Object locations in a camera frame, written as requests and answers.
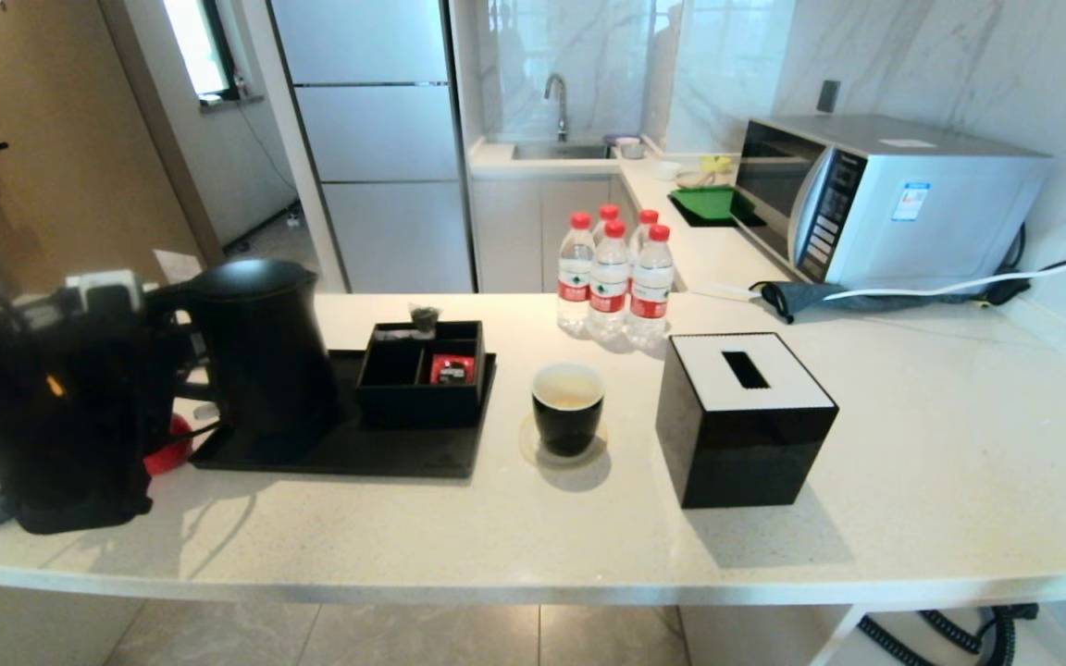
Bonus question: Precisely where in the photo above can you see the black electric kettle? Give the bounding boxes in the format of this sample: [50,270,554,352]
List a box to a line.
[146,259,344,440]

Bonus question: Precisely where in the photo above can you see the red coffee sachet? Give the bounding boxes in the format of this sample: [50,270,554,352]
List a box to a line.
[431,354,477,385]

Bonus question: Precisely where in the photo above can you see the small paper card sign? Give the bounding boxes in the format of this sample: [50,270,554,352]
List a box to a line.
[152,250,206,284]

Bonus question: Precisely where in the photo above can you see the red toy tomato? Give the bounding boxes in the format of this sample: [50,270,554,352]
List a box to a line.
[144,414,193,477]

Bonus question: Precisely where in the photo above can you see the black serving tray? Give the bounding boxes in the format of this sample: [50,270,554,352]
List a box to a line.
[191,350,499,480]

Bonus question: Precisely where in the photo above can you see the black compartment organizer box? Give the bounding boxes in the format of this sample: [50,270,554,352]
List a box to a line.
[356,320,488,429]

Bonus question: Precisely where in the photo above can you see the window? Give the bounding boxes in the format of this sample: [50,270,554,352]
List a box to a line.
[163,0,247,105]

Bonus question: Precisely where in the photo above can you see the clear round coaster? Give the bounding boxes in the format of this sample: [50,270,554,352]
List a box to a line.
[519,413,609,470]

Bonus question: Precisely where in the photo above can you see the white base cabinet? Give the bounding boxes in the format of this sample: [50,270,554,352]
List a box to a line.
[473,174,636,295]

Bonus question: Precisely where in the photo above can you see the black cup white inside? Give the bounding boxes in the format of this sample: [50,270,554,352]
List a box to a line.
[531,363,606,458]

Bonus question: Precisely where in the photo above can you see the water bottles red caps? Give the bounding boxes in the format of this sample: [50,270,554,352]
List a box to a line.
[627,225,675,351]
[557,213,596,336]

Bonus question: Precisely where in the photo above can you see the steel kitchen sink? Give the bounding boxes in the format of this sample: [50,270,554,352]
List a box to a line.
[512,141,613,162]

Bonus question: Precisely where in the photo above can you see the chrome kitchen faucet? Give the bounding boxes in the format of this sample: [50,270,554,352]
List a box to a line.
[544,74,573,143]

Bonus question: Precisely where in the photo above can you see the green plastic tray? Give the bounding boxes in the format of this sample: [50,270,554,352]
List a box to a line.
[668,186,756,223]

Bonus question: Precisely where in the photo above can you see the black tissue box white top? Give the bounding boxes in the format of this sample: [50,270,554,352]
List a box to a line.
[654,332,839,510]

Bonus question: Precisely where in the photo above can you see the silver microwave oven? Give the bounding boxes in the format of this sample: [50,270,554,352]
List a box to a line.
[732,115,1054,291]

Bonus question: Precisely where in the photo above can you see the white power cable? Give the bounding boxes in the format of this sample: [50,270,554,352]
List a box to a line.
[688,211,1066,304]

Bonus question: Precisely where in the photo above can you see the black coiled cable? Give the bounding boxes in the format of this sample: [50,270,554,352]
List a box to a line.
[855,603,1040,666]

